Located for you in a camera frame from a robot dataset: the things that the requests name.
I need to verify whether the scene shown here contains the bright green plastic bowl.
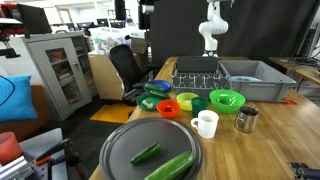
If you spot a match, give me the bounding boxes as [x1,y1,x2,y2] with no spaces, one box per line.
[209,88,247,115]

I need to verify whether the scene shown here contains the blue plastic plate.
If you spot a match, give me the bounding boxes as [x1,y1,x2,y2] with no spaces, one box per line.
[143,79,172,94]

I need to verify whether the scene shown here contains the dark green plastic plate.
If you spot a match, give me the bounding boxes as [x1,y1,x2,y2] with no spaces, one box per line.
[136,92,165,112]

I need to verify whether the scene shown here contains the orange plastic bowl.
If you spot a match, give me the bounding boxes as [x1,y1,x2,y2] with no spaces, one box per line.
[155,99,182,120]

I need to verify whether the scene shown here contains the yellow-green plastic bowl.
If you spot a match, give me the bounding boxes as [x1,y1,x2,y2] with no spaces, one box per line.
[175,92,200,112]

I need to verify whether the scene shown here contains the dark grey dish rack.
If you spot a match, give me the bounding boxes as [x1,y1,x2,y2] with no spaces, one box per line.
[171,55,232,100]

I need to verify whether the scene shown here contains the white plate with blue rim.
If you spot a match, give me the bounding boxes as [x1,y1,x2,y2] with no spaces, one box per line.
[229,75,263,83]

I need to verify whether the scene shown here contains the cut cucumber piece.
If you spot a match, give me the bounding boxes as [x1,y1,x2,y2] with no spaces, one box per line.
[141,99,155,110]
[148,89,170,100]
[143,82,166,92]

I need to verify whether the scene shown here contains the dark green plastic cup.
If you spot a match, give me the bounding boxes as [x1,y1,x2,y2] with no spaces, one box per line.
[190,96,210,119]

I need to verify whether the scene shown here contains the black office chair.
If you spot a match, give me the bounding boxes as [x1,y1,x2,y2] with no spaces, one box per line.
[108,43,158,107]

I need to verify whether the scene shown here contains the round grey tray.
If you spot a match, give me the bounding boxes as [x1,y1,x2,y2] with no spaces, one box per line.
[98,116,204,180]

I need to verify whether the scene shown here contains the yellow floor mat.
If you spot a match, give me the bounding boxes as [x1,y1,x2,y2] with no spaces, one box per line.
[88,103,136,125]

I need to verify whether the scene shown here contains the white ceramic mug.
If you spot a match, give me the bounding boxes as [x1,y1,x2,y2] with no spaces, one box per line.
[190,109,220,140]

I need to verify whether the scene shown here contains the small whole cucumber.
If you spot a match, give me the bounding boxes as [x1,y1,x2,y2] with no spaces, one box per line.
[129,141,162,165]

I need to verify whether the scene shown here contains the large whole cucumber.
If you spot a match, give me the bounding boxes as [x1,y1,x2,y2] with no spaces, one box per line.
[143,150,196,180]

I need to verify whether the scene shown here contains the stainless steel cup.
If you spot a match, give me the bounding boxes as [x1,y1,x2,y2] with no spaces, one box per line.
[234,105,261,135]

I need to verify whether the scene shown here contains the grey plastic bin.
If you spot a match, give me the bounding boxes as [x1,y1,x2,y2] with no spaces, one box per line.
[218,59,297,103]

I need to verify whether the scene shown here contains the grey cabinet with glass doors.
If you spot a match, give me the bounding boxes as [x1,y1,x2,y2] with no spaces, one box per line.
[20,31,93,122]

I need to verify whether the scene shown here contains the black backdrop curtain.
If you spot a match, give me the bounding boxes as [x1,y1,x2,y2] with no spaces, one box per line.
[149,0,320,67]

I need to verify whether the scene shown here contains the black tool with orange grip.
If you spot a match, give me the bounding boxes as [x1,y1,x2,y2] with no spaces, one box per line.
[31,137,83,180]

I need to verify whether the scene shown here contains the blue cushion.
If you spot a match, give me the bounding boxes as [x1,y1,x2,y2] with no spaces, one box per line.
[0,74,38,123]

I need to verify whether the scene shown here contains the wooden side desk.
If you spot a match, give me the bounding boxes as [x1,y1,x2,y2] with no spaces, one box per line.
[267,56,320,88]

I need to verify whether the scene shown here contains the red plastic cup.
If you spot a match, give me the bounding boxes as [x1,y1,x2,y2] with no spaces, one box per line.
[0,131,23,166]

